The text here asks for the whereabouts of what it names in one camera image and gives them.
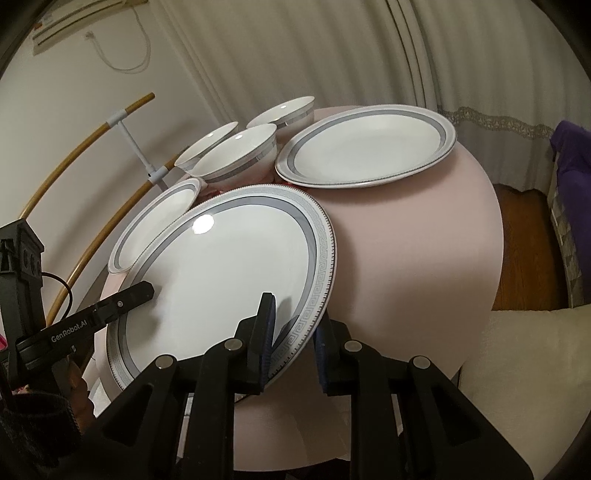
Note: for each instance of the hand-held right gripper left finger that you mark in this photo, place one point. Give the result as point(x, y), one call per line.
point(265, 332)

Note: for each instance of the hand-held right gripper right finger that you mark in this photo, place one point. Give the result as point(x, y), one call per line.
point(321, 369)

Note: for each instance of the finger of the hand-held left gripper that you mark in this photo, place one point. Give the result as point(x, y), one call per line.
point(134, 295)

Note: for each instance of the large plate key-pattern rim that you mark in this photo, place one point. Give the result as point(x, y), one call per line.
point(221, 277)

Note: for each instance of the small plate grey band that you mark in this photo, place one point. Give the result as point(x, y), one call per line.
point(152, 221)

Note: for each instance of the white bowl grey band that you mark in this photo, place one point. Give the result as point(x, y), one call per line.
point(231, 157)
point(203, 145)
point(286, 113)

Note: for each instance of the large plate grey band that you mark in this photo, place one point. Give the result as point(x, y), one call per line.
point(364, 147)

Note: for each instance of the person's left forearm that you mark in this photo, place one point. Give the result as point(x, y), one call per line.
point(37, 424)

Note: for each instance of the person's left hand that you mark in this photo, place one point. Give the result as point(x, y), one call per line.
point(82, 392)

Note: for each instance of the round pink table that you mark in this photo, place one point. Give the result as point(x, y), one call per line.
point(406, 258)

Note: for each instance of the white bar stand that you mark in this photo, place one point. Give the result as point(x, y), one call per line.
point(136, 147)

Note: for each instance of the cream cushion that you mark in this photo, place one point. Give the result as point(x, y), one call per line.
point(531, 392)

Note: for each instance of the white air conditioner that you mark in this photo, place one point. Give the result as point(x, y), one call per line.
point(69, 27)

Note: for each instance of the beige curtain panel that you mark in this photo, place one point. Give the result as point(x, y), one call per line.
point(277, 55)
point(498, 60)

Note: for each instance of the purple cloth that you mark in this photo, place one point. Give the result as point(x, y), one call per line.
point(572, 143)

